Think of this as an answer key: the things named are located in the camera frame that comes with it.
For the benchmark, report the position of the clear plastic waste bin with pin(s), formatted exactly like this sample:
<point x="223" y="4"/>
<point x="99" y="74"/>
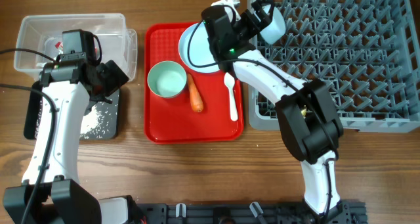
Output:
<point x="42" y="32"/>

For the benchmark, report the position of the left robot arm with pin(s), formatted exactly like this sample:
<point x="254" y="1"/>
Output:
<point x="50" y="192"/>

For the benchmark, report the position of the light blue bowl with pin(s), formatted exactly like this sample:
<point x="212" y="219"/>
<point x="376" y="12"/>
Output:
<point x="276" y="29"/>

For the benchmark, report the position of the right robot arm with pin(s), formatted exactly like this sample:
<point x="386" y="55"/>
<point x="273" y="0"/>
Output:
<point x="307" y="117"/>

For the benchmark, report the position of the grey dishwasher rack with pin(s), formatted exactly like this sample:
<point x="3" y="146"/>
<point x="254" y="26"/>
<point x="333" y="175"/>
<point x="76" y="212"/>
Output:
<point x="366" y="52"/>

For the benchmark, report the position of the black rectangular tray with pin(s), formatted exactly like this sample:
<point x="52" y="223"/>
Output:
<point x="101" y="119"/>

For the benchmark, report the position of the light blue plate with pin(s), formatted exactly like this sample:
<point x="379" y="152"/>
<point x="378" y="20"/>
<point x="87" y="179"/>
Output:
<point x="200" y="53"/>

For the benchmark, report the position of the red snack wrapper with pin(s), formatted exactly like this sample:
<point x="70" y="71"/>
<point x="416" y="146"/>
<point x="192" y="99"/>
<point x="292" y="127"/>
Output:
<point x="59" y="47"/>

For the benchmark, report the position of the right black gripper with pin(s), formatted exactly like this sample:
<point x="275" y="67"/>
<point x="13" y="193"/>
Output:
<point x="254" y="17"/>

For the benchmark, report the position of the red serving tray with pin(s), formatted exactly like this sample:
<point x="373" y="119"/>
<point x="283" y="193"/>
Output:
<point x="168" y="121"/>

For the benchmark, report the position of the orange carrot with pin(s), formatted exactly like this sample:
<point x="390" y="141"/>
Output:
<point x="195" y="98"/>

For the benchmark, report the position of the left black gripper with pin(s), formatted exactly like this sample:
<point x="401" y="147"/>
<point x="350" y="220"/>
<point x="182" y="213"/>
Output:
<point x="107" y="87"/>

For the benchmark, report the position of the white plastic spoon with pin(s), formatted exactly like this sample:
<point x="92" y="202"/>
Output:
<point x="229" y="82"/>

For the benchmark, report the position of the green bowl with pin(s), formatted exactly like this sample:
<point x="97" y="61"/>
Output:
<point x="167" y="79"/>

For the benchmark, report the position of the white rice grains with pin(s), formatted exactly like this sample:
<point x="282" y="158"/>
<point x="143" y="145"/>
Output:
<point x="95" y="119"/>

